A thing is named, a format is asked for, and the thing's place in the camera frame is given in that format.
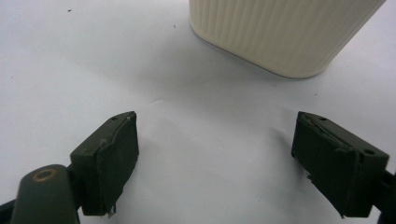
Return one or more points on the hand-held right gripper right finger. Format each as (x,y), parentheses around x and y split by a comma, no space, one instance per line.
(336,165)

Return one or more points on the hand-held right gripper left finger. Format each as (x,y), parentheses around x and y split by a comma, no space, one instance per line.
(106,161)

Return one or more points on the cream pump bottle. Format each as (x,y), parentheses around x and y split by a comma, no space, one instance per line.
(264,31)

